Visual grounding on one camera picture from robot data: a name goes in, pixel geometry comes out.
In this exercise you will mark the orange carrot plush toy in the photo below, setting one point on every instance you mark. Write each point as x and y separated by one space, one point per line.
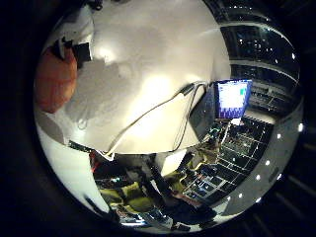
54 79

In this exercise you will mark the lit computer monitor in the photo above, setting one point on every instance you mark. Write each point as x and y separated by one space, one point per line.
233 97

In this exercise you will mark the yellow green fabric object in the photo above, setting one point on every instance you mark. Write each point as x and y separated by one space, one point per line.
138 197

